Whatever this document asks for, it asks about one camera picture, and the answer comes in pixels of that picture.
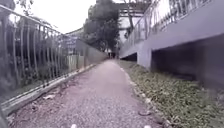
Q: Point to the concrete kerb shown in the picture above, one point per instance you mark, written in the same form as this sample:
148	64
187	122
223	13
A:
36	92

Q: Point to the dark green trees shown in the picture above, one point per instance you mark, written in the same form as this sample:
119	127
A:
103	30

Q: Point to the grass strip with leaves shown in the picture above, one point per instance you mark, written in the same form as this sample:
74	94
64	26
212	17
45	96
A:
170	96

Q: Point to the grey solid wall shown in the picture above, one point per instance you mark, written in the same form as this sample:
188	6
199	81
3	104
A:
91	53

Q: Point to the pale building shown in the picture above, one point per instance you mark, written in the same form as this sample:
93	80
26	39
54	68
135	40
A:
125	20

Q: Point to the metal railing fence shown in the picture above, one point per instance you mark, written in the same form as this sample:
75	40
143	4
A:
30	50

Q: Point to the grey concrete elevated ramp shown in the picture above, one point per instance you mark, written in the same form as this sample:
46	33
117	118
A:
186	30

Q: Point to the grey gravel path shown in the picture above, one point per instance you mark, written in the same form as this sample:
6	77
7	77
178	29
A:
100	96

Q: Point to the robot's own part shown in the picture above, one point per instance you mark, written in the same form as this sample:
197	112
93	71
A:
147	126
73	126

